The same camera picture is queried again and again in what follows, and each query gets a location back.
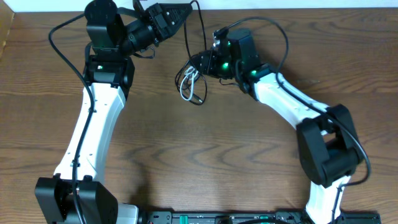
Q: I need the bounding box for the black USB cable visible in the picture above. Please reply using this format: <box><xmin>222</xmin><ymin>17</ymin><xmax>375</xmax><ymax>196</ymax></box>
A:
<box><xmin>174</xmin><ymin>0</ymin><xmax>208</xmax><ymax>106</ymax></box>

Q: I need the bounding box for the white USB cable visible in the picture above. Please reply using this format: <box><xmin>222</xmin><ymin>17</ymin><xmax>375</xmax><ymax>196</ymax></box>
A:
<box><xmin>179</xmin><ymin>65</ymin><xmax>199</xmax><ymax>102</ymax></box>

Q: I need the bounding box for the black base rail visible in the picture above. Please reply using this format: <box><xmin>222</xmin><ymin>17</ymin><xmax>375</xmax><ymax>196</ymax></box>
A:
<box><xmin>136</xmin><ymin>210</ymin><xmax>382</xmax><ymax>224</ymax></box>

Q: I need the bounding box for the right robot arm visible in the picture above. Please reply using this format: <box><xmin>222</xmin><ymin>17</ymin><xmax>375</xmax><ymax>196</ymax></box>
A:
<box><xmin>189</xmin><ymin>27</ymin><xmax>369</xmax><ymax>223</ymax></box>

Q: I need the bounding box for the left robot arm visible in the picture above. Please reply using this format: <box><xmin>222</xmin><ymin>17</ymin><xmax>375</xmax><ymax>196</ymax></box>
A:
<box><xmin>35</xmin><ymin>0</ymin><xmax>192</xmax><ymax>223</ymax></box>

